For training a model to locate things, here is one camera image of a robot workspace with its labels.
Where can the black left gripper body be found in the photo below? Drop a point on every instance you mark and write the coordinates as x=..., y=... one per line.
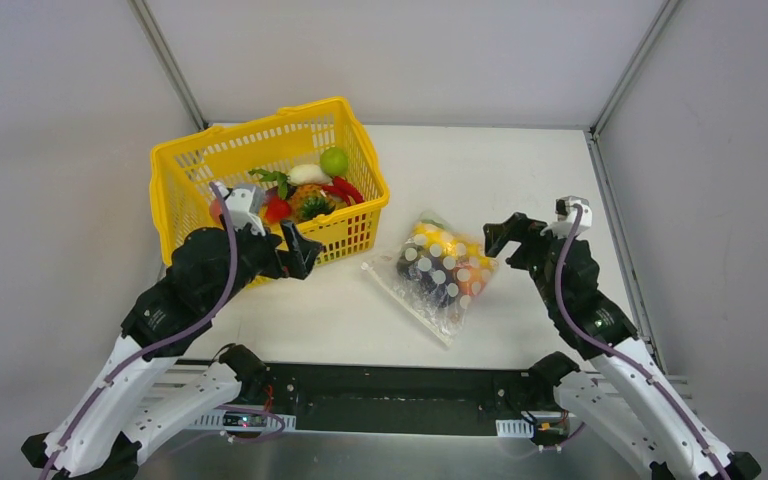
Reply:
x=279, y=251

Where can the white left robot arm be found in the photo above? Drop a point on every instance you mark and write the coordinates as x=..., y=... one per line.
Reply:
x=108, y=435

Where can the red toy chili pepper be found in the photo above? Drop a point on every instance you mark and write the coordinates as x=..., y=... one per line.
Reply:
x=348, y=189

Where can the green toy apple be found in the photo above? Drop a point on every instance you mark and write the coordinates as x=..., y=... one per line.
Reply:
x=334, y=161

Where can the white toy onion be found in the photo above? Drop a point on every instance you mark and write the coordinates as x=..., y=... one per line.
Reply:
x=297, y=176

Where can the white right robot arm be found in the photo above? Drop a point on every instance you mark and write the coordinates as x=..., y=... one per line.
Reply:
x=648, y=423

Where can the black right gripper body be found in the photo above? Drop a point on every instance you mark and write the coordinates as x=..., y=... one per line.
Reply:
x=524, y=239

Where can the orange toy pineapple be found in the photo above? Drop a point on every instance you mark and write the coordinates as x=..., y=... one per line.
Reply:
x=310, y=201

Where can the red toy strawberry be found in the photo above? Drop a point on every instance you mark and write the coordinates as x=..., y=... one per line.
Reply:
x=277, y=209

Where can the clear zip top bag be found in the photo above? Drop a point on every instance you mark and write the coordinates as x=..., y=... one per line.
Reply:
x=445, y=324

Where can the purple toy eggplant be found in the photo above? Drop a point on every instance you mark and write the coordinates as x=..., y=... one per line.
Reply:
x=429, y=281

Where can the orange toy peach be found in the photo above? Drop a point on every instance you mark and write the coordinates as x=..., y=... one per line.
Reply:
x=472, y=280

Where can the yellow plastic shopping basket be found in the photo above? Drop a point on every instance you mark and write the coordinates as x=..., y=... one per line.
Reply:
x=182, y=170

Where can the pink toy peach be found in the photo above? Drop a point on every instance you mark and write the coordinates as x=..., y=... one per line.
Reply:
x=215, y=212

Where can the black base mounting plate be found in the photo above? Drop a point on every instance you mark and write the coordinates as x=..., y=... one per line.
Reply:
x=407, y=400

